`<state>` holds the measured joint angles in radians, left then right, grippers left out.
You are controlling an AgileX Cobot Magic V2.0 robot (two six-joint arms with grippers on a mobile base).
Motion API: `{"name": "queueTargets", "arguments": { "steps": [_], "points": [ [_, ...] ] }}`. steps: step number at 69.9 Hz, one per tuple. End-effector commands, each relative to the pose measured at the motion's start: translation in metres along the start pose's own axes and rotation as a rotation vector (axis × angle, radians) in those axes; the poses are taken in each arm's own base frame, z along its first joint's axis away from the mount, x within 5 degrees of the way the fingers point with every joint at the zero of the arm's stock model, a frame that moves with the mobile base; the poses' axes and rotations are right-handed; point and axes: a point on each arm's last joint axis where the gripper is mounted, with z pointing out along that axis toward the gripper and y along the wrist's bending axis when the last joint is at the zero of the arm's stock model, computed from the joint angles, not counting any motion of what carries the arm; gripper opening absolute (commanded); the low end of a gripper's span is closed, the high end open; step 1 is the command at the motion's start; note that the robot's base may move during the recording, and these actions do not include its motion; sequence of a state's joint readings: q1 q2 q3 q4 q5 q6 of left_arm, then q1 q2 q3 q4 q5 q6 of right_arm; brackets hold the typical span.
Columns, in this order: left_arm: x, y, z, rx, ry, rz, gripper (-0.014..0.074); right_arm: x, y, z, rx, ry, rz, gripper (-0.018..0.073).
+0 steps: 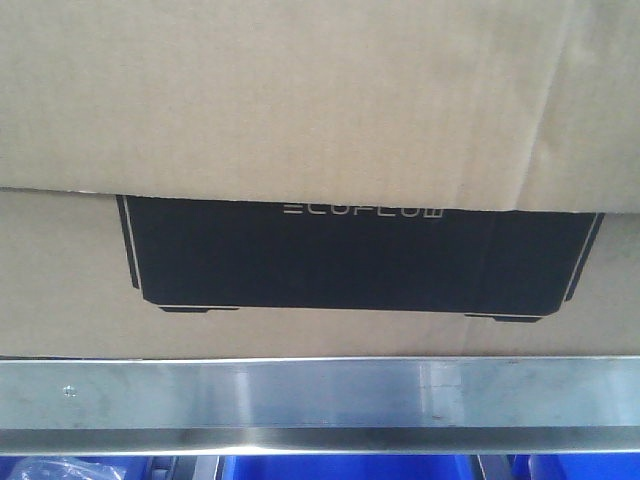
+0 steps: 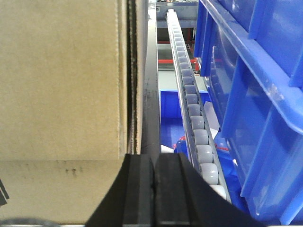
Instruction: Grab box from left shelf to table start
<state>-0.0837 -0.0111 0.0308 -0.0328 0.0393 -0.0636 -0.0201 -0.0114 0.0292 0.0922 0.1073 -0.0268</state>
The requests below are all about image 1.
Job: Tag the clear plastic bag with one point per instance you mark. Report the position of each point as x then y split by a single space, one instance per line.
64 468

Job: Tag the stainless steel shelf rack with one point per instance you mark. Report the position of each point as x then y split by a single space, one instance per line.
404 405

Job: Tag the brown EcoFlow cardboard box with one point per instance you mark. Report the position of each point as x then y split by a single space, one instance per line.
487 105

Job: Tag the blue plastic bin far right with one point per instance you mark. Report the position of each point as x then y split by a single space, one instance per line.
581 466

